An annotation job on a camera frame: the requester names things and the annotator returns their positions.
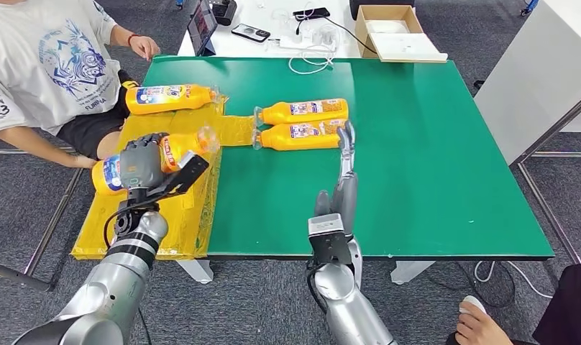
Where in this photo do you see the white table foot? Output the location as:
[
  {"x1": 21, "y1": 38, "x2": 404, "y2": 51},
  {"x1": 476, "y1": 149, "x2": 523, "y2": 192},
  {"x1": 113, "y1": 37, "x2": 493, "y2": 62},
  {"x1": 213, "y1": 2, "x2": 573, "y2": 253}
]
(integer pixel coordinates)
[
  {"x1": 175, "y1": 259, "x2": 214, "y2": 285},
  {"x1": 390, "y1": 260, "x2": 436, "y2": 285}
]

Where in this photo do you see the white desk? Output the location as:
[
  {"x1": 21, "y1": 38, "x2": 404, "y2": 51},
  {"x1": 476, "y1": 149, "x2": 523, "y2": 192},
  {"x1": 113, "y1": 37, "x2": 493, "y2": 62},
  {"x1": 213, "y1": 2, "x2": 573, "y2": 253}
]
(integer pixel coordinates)
[{"x1": 178, "y1": 0, "x2": 363, "y2": 60}]

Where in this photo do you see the smartphone in dark case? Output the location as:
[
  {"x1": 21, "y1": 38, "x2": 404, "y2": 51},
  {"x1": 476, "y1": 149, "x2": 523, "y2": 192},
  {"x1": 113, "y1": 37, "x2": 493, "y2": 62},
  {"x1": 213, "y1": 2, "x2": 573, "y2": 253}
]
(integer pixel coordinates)
[{"x1": 231, "y1": 24, "x2": 271, "y2": 45}]

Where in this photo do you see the yellow taped cardboard mat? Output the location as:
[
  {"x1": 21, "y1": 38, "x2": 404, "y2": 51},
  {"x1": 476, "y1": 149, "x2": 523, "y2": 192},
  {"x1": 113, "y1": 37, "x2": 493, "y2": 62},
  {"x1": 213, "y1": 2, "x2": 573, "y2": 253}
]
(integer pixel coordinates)
[{"x1": 71, "y1": 91, "x2": 256, "y2": 262}]

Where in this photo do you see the black tablet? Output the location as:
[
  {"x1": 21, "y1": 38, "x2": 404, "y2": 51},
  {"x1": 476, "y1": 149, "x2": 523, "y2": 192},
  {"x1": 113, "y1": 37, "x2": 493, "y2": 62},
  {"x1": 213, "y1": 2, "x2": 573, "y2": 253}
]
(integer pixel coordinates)
[{"x1": 187, "y1": 0, "x2": 219, "y2": 57}]

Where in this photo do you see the white floor cable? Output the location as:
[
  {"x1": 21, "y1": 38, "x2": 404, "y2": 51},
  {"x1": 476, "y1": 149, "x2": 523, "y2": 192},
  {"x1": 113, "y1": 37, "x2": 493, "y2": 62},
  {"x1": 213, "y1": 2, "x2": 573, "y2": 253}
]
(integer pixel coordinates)
[{"x1": 473, "y1": 260, "x2": 554, "y2": 300}]

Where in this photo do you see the steel table frame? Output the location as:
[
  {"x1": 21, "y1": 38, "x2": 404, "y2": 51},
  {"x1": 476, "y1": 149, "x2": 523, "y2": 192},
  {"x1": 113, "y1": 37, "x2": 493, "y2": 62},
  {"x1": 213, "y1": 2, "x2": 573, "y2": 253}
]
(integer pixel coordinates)
[
  {"x1": 509, "y1": 88, "x2": 581, "y2": 266},
  {"x1": 0, "y1": 147, "x2": 89, "y2": 294}
]

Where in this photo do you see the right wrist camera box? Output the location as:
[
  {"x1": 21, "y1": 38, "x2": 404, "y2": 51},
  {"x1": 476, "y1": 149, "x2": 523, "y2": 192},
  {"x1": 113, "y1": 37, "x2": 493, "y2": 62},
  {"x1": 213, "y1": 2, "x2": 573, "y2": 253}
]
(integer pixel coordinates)
[{"x1": 308, "y1": 213, "x2": 353, "y2": 265}]

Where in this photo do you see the black handheld controller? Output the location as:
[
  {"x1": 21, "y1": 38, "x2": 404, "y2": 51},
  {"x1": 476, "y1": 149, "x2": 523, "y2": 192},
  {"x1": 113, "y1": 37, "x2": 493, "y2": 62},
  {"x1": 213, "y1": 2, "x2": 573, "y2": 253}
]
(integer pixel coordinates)
[{"x1": 208, "y1": 0, "x2": 237, "y2": 27}]

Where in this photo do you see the black floor cable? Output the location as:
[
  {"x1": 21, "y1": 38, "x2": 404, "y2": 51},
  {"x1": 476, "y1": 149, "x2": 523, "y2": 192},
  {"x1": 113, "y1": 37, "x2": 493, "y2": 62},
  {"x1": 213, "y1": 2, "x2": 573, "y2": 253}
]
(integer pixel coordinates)
[{"x1": 424, "y1": 262, "x2": 516, "y2": 310}]

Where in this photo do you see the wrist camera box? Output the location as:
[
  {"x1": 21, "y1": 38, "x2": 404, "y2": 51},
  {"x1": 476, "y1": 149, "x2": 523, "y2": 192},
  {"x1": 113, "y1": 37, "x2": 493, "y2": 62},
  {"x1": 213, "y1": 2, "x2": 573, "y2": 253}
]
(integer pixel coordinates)
[
  {"x1": 308, "y1": 213, "x2": 353, "y2": 265},
  {"x1": 145, "y1": 150, "x2": 211, "y2": 203}
]

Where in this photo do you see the black smartphone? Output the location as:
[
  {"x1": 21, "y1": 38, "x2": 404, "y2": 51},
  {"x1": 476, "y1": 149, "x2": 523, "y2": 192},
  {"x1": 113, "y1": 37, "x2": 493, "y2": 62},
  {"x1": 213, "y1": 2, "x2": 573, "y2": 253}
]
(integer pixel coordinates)
[{"x1": 293, "y1": 8, "x2": 331, "y2": 23}]

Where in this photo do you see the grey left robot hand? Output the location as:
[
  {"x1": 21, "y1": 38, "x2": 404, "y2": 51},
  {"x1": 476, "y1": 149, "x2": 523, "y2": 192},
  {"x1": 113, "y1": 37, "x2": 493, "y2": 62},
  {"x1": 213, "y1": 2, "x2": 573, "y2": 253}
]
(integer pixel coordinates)
[{"x1": 119, "y1": 132, "x2": 170, "y2": 191}]

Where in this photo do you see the white power strip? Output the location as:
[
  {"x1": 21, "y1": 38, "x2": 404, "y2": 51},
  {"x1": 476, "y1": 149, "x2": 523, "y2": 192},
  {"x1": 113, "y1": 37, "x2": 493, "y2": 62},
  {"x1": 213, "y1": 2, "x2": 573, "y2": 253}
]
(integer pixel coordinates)
[{"x1": 277, "y1": 24, "x2": 340, "y2": 53}]

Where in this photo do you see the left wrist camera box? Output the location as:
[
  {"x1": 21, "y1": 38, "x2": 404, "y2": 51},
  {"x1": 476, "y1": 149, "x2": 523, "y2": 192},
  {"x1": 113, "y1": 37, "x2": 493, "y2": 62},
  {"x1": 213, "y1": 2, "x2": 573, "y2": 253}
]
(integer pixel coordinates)
[{"x1": 145, "y1": 150, "x2": 211, "y2": 203}]

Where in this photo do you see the open cardboard box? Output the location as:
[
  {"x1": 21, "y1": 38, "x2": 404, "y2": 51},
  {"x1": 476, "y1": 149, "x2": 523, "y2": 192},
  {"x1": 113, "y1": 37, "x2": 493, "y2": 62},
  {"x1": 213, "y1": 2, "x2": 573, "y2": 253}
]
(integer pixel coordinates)
[{"x1": 354, "y1": 5, "x2": 448, "y2": 64}]

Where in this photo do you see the white cabinet table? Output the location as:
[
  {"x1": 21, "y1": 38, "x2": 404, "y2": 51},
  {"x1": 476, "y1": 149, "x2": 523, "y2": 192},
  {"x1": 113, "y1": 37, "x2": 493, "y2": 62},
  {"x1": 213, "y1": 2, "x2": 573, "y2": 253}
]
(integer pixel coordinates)
[{"x1": 472, "y1": 0, "x2": 581, "y2": 167}]

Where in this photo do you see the orange detergent bottle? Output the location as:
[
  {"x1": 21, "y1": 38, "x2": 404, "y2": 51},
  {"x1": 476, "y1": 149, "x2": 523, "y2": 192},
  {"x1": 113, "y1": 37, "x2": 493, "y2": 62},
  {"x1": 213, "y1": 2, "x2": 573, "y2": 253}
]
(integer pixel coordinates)
[
  {"x1": 252, "y1": 119, "x2": 349, "y2": 152},
  {"x1": 124, "y1": 84, "x2": 221, "y2": 116},
  {"x1": 253, "y1": 98, "x2": 349, "y2": 127},
  {"x1": 91, "y1": 126, "x2": 221, "y2": 197}
]

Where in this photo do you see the person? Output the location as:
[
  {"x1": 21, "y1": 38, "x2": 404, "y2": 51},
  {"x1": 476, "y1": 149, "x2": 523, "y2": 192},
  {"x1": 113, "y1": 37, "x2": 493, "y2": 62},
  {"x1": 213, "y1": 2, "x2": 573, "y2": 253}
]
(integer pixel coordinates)
[
  {"x1": 445, "y1": 264, "x2": 581, "y2": 345},
  {"x1": 0, "y1": 0, "x2": 162, "y2": 170}
]

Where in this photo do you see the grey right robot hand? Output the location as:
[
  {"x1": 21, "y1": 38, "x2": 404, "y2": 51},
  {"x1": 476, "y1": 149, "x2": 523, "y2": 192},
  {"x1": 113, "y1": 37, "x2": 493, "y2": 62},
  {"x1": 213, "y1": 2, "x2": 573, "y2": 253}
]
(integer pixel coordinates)
[{"x1": 314, "y1": 120, "x2": 359, "y2": 239}]

